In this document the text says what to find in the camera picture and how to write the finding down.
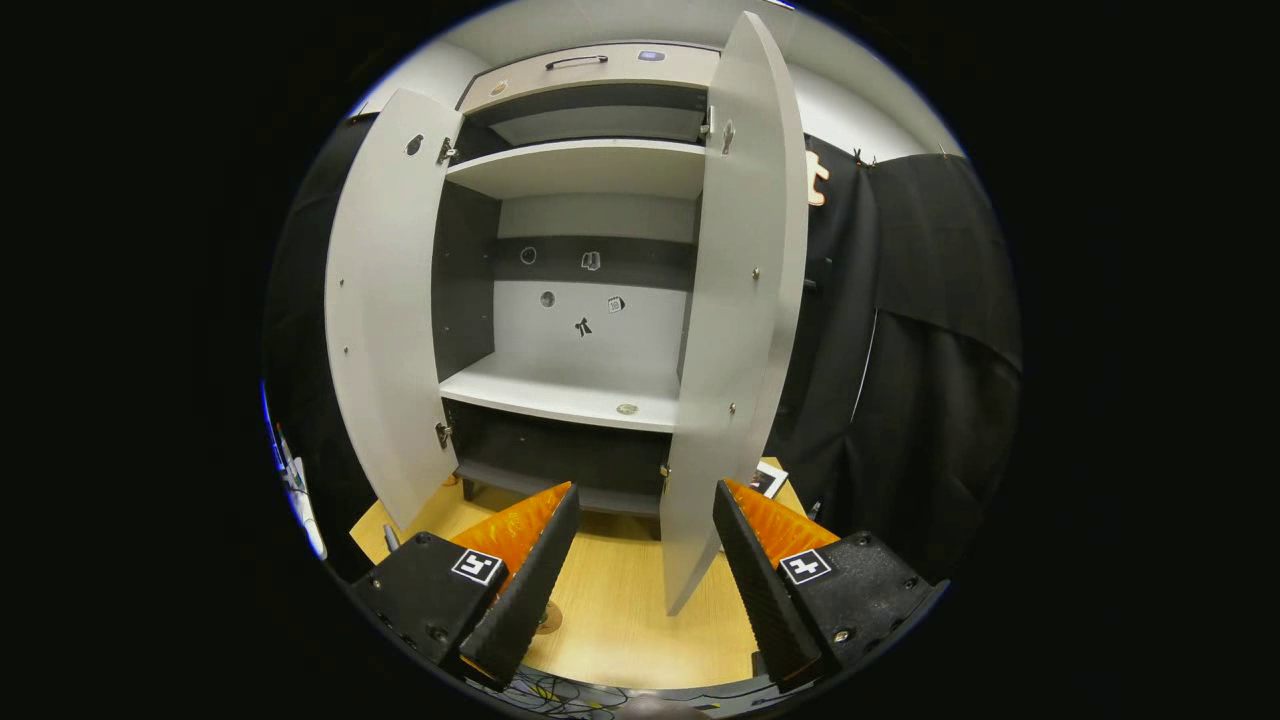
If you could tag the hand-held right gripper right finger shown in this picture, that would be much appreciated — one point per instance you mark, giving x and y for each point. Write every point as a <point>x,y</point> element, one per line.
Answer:
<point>765,590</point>

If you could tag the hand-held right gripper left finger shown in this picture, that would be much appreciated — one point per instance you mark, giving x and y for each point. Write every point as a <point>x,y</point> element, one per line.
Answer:
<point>530,590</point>

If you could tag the round brown coaster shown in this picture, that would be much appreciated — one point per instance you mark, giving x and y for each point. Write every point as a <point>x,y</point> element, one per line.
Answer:
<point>551,620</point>

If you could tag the grey cabinet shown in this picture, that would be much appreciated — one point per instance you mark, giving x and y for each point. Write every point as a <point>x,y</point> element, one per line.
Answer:
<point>520,320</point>

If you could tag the grey cabinet door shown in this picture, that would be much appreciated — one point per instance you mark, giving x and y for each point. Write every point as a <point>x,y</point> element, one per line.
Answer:
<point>385,300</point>
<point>745,300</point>

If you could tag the grey cabinet shelf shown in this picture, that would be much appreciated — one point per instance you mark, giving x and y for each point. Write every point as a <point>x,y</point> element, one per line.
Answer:
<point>560,385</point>
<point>580,165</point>

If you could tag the grey cabinet drawer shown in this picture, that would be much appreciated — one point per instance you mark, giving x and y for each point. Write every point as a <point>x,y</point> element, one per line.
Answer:
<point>620,75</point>

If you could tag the white blue object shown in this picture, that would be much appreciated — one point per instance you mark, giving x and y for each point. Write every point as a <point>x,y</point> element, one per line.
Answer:
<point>295,480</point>

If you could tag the black backdrop cloth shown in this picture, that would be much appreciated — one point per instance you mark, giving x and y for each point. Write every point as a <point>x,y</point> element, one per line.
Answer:
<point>920,380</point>

